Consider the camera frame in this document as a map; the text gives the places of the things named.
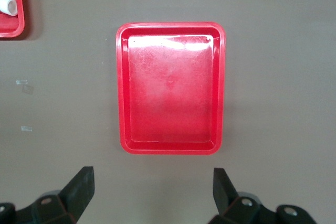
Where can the red plastic tray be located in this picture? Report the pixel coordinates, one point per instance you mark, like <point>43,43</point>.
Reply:
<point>8,28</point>
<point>170,90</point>

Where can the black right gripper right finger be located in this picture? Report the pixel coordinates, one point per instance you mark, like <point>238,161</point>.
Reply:
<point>225,197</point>

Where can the brown tape patch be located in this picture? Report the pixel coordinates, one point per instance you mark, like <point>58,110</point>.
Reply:
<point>27,90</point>

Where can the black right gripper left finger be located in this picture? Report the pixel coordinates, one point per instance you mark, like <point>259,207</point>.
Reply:
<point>76,195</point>

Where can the white-capped metal pipe fitting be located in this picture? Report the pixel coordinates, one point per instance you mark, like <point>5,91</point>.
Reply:
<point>9,6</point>

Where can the clear tape piece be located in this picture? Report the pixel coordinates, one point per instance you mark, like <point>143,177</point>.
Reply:
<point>21,82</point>
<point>26,128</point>

